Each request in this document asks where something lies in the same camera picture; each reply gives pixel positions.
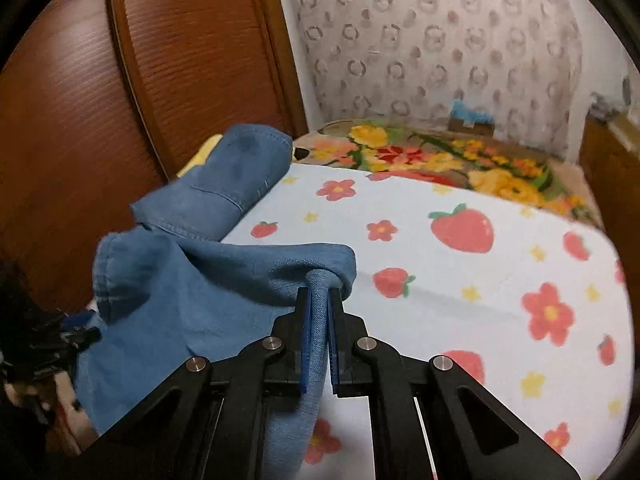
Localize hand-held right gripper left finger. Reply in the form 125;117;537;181
75;287;313;480

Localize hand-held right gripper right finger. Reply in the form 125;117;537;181
326;290;583;480

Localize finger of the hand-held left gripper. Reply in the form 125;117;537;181
59;309;102;352

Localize blue denim pants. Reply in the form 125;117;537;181
72;124;358;476

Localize strawberry and flower print bedsheet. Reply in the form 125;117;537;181
220;162;629;480

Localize green floral blanket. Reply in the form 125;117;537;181
292;119;603;227

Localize small cardboard box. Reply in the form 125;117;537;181
447;116;497;137

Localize blue fluffy cloth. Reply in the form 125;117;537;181
451;100;493;126

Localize wooden wardrobe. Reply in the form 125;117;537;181
0;0;309;313

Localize wooden dresser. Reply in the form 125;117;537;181
580;115;640;241

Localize ring-patterned lace curtain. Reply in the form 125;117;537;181
290;0;584;161

